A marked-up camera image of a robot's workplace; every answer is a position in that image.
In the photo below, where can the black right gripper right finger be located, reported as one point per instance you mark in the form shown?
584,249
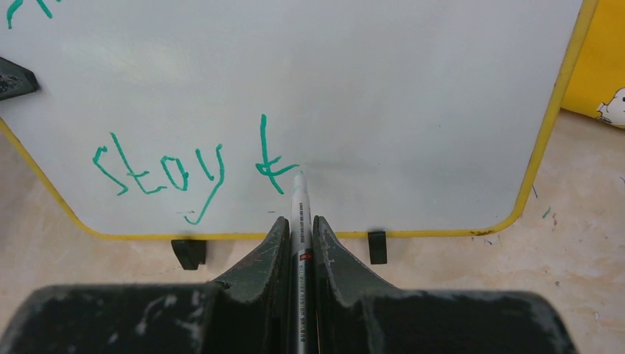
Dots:
360,312

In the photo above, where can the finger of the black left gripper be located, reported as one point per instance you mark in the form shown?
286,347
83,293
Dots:
16,80

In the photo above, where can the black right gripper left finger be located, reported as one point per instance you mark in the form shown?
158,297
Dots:
241,311

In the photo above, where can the white marker pen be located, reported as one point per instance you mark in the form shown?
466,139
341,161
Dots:
302,325

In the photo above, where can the yellow-framed whiteboard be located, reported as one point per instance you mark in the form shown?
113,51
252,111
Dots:
162,119

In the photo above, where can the folded yellow cloth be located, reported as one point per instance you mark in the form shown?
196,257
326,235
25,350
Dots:
596,88

